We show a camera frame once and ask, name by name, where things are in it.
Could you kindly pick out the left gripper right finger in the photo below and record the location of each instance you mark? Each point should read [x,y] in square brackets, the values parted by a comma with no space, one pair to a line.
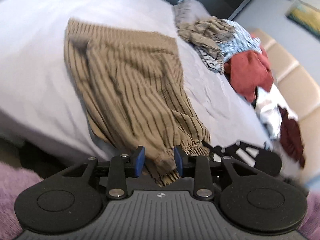
[198,168]

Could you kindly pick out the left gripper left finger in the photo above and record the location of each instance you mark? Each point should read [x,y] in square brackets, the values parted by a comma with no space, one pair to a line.
[122,167]

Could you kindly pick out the tan striped trousers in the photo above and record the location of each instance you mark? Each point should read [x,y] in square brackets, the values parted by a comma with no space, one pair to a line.
[131,83]

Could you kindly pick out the dark maroon garment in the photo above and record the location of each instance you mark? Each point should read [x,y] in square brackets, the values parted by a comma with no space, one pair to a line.
[290,137]

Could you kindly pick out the white garment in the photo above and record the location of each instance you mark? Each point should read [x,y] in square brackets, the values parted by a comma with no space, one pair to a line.
[268,112]

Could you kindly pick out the beige padded headboard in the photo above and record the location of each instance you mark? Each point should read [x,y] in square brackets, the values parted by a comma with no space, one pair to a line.
[299,91]

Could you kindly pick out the rust red garment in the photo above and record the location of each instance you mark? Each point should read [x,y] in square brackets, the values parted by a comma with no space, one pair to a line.
[249,70]

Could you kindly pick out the white bed sheet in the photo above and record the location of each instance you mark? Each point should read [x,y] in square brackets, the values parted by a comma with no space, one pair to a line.
[39,102]

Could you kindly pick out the purple fluffy sleeve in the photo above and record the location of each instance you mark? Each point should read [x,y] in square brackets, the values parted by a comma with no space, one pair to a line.
[15,180]

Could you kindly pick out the blue white checked shirt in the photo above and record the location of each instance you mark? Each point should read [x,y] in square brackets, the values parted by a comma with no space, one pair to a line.
[241,41]

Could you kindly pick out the tan striped crumpled garment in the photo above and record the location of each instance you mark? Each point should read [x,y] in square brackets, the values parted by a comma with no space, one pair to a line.
[207,34]

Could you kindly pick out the grey pillow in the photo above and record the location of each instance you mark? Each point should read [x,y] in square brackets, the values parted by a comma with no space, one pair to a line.
[190,13]

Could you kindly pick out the framed wall picture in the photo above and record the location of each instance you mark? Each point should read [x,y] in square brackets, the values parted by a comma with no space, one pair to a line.
[306,16]

